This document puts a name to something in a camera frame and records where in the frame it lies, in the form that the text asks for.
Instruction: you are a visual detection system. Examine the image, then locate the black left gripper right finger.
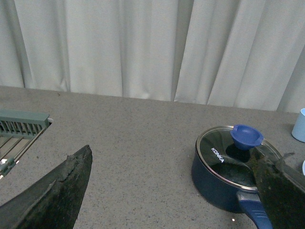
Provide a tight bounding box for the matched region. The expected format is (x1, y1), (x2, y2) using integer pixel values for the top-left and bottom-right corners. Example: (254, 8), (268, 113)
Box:
(249, 152), (305, 229)

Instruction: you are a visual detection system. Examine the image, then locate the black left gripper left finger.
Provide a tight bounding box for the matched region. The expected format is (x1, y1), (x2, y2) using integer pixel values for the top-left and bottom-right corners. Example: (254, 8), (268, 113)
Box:
(0, 145), (92, 229)

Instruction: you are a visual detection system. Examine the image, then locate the glass lid with blue knob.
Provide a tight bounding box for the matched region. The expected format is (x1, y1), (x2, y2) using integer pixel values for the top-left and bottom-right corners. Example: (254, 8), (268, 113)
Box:
(196, 124), (283, 191)

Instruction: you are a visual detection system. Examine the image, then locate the light blue plate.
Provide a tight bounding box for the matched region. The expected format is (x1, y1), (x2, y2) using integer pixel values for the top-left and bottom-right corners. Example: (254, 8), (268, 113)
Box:
(302, 160), (305, 176)

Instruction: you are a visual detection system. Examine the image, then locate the dark blue saucepan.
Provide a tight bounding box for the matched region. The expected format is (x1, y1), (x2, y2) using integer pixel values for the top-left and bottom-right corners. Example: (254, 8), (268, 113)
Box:
(191, 126), (274, 229)

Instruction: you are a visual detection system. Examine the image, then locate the light blue plastic cup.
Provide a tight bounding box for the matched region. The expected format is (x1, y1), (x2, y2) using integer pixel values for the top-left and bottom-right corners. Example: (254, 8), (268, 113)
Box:
(292, 108), (305, 143)

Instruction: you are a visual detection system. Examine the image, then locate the green dish rack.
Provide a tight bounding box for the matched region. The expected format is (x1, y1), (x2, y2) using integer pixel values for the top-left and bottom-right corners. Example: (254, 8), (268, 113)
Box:
(0, 109), (53, 178)

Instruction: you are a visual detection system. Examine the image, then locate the white curtain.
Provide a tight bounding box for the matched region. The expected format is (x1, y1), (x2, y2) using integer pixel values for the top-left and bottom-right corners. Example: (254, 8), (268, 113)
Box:
(0, 0), (305, 113)

